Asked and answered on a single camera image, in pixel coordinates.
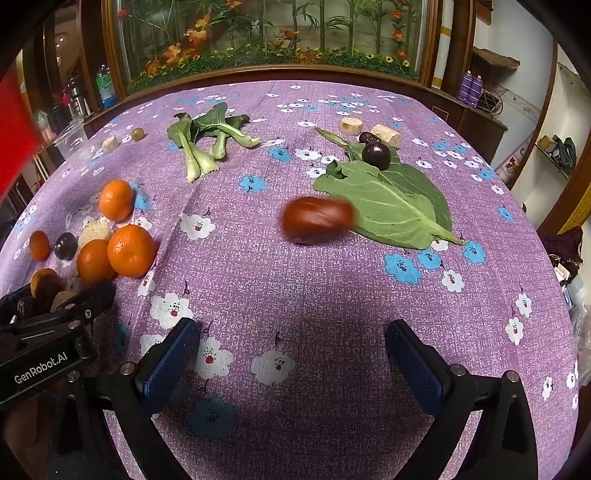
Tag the purple spray can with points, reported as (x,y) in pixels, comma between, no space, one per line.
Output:
(477,91)
(465,86)

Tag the small orange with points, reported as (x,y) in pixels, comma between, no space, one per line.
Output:
(39,244)

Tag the glass flower display case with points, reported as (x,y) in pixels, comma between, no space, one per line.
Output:
(277,32)

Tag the dark purple plum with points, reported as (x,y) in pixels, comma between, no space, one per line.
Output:
(376,155)
(64,245)

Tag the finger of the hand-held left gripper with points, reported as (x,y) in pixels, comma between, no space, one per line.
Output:
(87,302)
(14,304)

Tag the black silver thermos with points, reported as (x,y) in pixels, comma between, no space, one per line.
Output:
(76,97)

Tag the purple floral tablecloth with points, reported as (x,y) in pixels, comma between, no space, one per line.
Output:
(277,286)

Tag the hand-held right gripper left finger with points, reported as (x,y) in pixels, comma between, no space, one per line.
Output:
(171,360)

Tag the dark red cloth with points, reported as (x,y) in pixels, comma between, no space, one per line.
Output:
(561,249)

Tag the red box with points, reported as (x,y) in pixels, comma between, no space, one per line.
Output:
(16,124)

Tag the large green leaf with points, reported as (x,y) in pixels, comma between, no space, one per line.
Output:
(397,203)

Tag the red jujube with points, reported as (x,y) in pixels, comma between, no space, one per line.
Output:
(317,219)

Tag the dark red date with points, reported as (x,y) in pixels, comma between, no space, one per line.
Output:
(366,137)

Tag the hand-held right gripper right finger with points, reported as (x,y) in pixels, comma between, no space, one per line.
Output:
(415,364)

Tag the clear plastic cup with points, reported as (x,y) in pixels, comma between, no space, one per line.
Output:
(69,138)

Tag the green olive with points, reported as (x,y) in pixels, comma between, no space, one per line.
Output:
(137,134)

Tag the small green leaf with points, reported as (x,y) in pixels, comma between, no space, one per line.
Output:
(351,148)

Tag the large water bottle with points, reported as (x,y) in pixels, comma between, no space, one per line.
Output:
(105,85)

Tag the small white round piece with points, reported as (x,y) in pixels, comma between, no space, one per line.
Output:
(110,144)

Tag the green bok choy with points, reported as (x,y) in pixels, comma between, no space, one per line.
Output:
(196,159)
(231,134)

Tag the beige corn cob piece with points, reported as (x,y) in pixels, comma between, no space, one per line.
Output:
(349,126)
(388,134)

